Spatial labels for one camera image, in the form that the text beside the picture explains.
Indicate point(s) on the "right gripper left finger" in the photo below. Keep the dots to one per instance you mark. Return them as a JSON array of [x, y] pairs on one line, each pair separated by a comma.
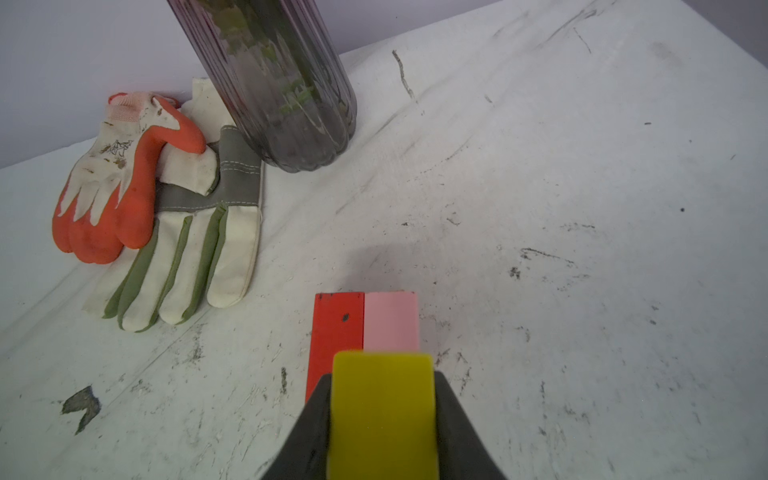
[[304, 453]]

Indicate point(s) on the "green white work glove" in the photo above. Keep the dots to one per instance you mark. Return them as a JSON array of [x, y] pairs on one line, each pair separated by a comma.
[[206, 230]]

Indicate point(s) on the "pink block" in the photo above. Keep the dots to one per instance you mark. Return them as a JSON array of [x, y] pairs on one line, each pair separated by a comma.
[[391, 322]]

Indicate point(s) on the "red block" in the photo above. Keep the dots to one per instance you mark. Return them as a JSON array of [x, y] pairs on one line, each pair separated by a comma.
[[337, 326]]

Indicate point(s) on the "small yellow-green cube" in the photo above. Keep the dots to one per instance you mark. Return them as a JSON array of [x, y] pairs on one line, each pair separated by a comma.
[[382, 417]]

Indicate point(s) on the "orange white work glove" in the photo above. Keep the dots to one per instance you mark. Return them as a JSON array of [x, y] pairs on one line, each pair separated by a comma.
[[108, 202]]

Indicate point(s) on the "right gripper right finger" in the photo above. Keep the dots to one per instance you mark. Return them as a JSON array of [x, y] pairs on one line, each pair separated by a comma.
[[461, 453]]

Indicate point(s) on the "dark ribbed glass vase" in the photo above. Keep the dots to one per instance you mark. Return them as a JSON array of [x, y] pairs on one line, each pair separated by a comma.
[[275, 68]]

